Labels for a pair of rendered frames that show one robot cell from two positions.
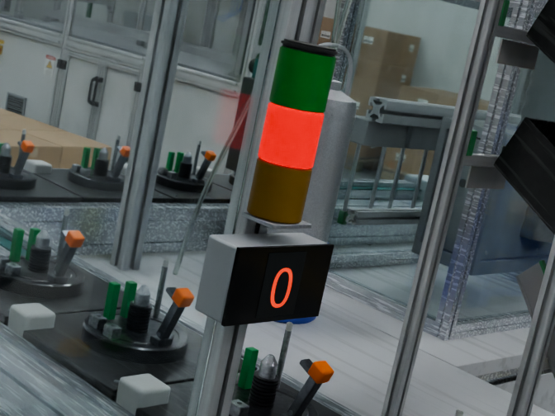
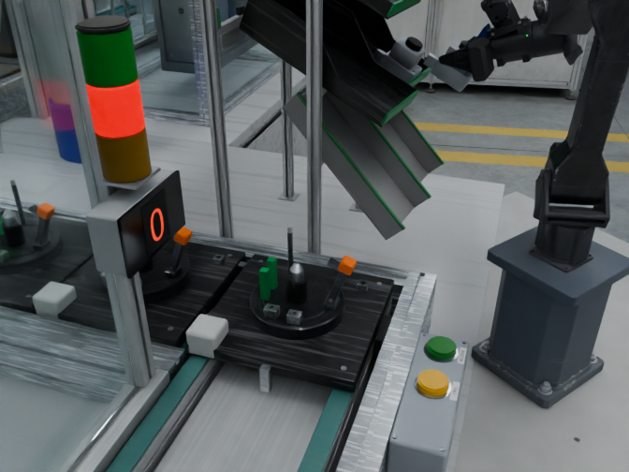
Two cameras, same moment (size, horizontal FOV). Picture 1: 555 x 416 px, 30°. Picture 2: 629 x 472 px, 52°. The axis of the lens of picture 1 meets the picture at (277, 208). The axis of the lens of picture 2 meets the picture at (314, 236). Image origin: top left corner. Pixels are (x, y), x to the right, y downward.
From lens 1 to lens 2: 0.30 m
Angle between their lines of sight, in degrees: 30
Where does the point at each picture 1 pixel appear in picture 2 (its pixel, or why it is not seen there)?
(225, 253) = (107, 227)
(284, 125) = (111, 104)
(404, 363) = (224, 190)
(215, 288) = (110, 253)
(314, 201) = not seen: hidden behind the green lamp
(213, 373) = (125, 298)
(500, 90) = not seen: outside the picture
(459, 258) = (200, 69)
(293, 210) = (144, 166)
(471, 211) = (197, 33)
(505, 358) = (252, 125)
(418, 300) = (219, 145)
